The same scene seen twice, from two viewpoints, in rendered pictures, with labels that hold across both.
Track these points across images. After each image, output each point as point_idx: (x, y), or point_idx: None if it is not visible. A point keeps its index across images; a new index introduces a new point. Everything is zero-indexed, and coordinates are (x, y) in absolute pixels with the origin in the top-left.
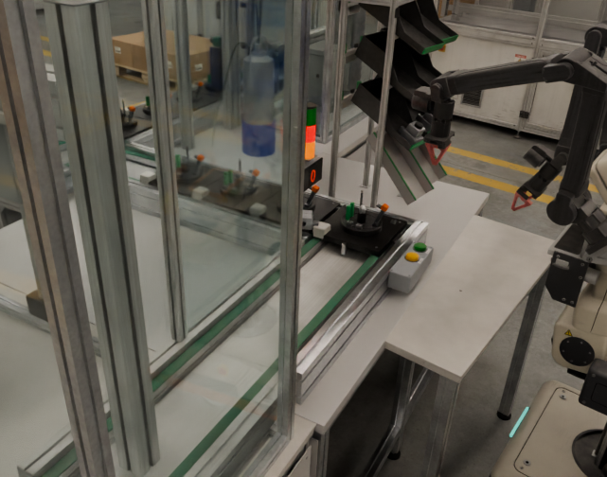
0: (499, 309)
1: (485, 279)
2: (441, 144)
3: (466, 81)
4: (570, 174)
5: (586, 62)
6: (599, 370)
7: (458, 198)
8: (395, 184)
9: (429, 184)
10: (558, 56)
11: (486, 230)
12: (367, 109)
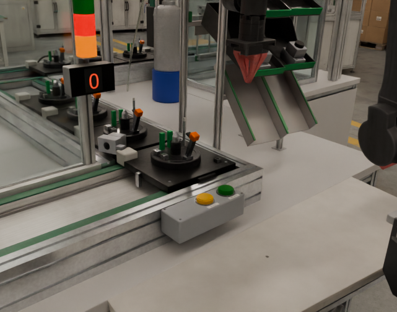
0: (305, 291)
1: (312, 249)
2: (243, 47)
3: None
4: (391, 73)
5: None
6: None
7: (342, 158)
8: (236, 120)
9: (283, 127)
10: None
11: (354, 194)
12: (213, 31)
